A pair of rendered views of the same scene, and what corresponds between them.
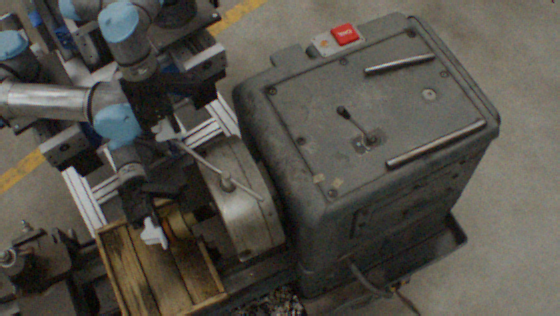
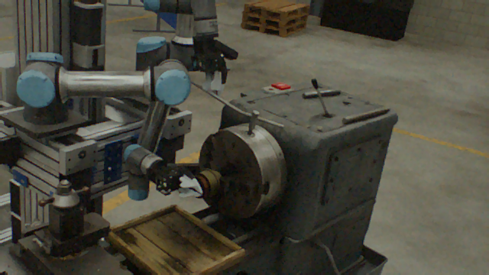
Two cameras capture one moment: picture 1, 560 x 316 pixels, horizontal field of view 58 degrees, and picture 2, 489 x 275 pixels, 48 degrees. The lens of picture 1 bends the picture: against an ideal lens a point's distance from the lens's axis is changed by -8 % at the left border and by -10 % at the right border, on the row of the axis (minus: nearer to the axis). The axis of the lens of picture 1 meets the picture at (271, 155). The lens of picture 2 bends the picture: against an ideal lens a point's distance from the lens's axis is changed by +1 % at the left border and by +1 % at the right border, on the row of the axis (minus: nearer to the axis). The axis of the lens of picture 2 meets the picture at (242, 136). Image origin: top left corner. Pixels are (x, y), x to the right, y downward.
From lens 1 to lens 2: 1.40 m
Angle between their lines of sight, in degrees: 44
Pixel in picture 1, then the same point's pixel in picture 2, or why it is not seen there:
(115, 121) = (177, 78)
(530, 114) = (375, 243)
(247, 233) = (268, 165)
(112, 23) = not seen: outside the picture
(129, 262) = (147, 247)
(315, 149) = (296, 118)
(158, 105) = (218, 55)
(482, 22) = not seen: hidden behind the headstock
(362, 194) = (337, 131)
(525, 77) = not seen: hidden behind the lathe
